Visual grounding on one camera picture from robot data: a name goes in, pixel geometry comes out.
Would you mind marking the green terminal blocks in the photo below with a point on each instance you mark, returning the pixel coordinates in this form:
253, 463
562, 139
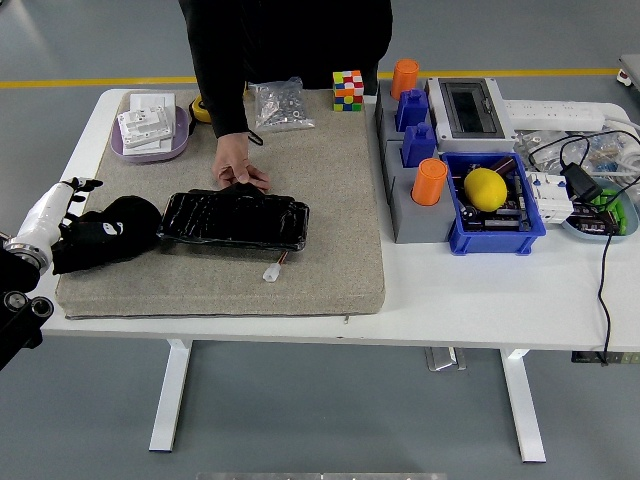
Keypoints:
617, 212

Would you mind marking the yellow tape measure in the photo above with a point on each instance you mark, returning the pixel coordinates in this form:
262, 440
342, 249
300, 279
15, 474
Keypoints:
200, 111

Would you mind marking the white cart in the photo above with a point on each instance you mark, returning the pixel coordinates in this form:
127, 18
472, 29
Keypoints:
631, 70

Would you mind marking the colourful puzzle cube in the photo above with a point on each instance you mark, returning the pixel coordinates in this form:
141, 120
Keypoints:
348, 91

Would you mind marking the black power adapter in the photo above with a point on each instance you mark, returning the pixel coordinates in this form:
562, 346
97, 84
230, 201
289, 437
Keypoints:
582, 182

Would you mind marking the grey block holder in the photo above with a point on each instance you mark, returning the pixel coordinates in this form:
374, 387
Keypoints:
420, 225
385, 115

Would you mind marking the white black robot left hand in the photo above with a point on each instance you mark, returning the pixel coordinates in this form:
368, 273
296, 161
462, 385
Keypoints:
42, 215

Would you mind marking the clear bag of screws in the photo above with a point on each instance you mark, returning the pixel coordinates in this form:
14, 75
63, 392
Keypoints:
280, 105

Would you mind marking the dark electronic modules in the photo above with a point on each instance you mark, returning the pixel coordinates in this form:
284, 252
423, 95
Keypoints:
592, 222

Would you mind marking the person's right forearm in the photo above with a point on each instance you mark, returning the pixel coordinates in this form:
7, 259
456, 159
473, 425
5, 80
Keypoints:
225, 100

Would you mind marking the purple tray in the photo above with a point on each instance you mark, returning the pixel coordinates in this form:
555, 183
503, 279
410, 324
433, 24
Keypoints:
179, 145

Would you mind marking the person's right hand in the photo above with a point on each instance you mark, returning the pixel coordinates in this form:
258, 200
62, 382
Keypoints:
234, 160

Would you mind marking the white wall socket plate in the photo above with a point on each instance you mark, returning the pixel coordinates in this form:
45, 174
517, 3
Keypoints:
145, 125
150, 101
150, 147

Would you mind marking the blue block with knob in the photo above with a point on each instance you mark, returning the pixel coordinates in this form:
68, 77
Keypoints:
417, 145
412, 110

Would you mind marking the black circuit board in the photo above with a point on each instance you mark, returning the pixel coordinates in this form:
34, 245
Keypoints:
500, 222

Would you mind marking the white power strip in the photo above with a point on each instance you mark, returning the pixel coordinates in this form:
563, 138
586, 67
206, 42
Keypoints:
550, 114

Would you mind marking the glossy black panel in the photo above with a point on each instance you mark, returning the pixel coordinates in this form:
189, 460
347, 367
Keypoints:
230, 220

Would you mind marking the yellow lemon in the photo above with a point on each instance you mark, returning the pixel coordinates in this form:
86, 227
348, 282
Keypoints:
485, 189

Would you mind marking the white circuit breaker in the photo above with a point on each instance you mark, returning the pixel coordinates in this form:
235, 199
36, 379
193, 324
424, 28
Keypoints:
547, 197

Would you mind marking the person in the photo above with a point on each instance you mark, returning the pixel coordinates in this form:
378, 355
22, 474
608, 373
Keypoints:
290, 35

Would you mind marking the clear bags of parts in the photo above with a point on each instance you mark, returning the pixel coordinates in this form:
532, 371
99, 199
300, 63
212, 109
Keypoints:
530, 142

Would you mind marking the table control panel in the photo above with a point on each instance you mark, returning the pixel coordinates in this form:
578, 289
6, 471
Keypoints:
620, 358

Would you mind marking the blue plastic bin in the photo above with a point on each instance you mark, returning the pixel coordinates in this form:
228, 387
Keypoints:
490, 242

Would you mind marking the orange cylinder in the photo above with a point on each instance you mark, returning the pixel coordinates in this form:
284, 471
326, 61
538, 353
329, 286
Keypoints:
404, 75
429, 182

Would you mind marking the white table leg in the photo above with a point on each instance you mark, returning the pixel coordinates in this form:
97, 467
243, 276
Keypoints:
167, 400
525, 410

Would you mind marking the black rag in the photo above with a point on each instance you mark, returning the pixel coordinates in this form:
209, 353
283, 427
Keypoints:
135, 215

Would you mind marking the light blue tray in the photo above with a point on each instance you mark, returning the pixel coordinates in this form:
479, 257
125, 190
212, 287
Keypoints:
600, 237

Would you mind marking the grey-brown mat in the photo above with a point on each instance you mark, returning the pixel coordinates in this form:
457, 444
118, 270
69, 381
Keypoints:
325, 225

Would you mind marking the brown capacitor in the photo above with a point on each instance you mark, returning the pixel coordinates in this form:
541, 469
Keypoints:
502, 165

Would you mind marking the grey distribution box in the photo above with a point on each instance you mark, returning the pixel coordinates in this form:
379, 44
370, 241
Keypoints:
470, 107

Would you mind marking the metal bracket under table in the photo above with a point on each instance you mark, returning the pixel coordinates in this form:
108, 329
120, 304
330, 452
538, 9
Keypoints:
445, 359

